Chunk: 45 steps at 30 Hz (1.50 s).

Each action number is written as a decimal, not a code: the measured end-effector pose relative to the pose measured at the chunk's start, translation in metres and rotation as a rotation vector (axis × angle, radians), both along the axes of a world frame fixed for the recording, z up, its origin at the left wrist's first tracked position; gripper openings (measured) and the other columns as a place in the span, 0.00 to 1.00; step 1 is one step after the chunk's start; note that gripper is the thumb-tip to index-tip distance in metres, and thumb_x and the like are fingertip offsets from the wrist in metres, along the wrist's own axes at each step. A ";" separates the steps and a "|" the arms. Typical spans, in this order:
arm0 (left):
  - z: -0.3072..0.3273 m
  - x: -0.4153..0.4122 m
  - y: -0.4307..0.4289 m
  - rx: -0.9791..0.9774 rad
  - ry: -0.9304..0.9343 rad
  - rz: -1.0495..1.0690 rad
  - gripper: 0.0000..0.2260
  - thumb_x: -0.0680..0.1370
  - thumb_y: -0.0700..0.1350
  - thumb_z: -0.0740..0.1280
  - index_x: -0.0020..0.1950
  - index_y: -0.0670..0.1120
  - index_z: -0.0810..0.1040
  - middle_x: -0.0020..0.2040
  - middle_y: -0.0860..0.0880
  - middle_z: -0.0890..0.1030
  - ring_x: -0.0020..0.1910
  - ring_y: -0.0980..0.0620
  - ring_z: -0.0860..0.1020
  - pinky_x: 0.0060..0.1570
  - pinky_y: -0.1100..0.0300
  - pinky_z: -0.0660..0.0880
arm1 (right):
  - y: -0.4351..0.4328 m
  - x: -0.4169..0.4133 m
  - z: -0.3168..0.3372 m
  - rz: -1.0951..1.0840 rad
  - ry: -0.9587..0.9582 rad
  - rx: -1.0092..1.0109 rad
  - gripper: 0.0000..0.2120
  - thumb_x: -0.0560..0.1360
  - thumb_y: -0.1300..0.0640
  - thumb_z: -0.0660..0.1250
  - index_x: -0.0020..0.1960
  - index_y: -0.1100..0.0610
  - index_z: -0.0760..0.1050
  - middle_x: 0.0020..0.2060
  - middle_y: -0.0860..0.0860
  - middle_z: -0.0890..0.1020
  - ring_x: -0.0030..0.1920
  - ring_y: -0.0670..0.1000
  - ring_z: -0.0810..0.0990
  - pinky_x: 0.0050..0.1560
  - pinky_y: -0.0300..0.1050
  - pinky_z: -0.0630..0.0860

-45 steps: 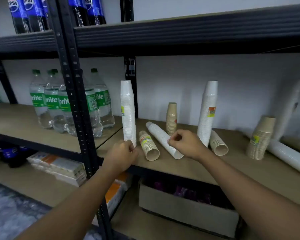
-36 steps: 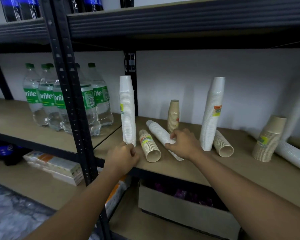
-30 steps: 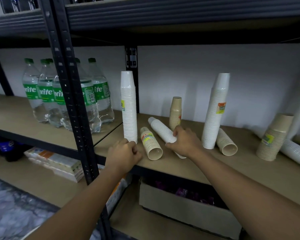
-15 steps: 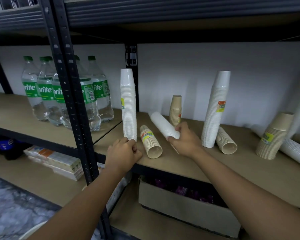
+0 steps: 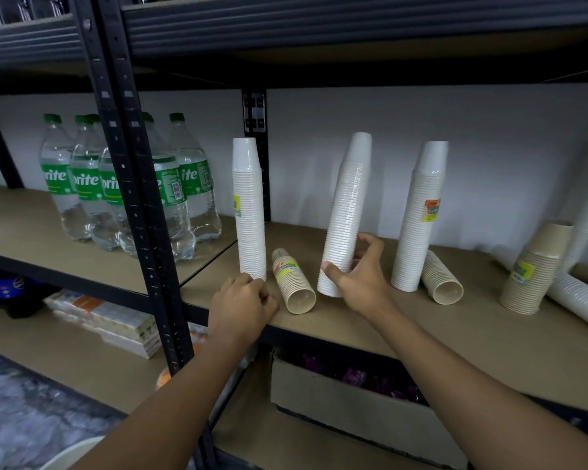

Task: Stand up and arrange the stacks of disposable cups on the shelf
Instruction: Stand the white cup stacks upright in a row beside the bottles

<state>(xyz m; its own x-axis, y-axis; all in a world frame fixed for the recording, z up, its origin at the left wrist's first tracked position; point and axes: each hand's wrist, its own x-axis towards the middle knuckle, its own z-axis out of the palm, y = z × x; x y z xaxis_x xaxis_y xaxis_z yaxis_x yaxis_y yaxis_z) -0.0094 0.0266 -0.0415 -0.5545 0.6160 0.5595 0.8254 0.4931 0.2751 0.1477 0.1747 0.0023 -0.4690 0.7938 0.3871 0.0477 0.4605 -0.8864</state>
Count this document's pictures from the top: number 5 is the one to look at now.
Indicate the person's left forearm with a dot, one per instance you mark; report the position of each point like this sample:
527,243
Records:
176,406

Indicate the short beige cup stack labelled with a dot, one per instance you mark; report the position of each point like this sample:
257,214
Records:
291,281

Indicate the white cup stack orange label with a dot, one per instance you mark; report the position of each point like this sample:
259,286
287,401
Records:
419,230

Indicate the short plain beige cup stack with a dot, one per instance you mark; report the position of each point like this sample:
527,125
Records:
441,281

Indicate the dark blue packets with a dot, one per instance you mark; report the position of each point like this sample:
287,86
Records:
10,293

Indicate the person's right thumb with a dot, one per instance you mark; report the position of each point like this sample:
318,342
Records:
332,274

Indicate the pack of clear soda bottles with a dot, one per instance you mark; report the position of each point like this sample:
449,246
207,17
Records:
86,190

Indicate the white cup stack yellow label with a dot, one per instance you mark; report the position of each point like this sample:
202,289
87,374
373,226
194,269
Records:
249,200

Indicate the long white cup stack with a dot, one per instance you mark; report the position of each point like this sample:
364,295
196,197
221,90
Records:
576,296

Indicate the person's left fingers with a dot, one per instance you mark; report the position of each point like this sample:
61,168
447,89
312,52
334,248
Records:
267,302

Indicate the person's right hand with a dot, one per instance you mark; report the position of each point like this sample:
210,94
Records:
365,283

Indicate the blue items on shelf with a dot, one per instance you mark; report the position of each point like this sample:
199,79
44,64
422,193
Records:
29,5

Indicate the white round bucket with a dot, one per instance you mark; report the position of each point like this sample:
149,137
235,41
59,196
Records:
73,455

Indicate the person's left hand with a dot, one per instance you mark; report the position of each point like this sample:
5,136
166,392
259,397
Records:
240,310

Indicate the beige cup stack green label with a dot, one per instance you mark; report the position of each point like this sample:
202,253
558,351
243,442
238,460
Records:
531,278

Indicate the tall plain white cup stack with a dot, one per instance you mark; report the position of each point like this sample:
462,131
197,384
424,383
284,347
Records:
348,200

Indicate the brown cardboard box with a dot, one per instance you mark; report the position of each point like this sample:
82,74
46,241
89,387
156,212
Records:
362,416

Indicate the black metal shelf rack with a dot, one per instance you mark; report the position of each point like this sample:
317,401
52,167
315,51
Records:
127,156
323,24

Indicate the person's right forearm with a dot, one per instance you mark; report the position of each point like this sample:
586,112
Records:
470,396

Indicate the stack of white orange cartons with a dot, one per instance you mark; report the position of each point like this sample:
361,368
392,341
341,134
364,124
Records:
103,320

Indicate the pile of purple packets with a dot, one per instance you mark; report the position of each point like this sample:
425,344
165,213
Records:
357,379

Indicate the orange white packet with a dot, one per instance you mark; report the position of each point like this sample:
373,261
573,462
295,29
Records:
169,374

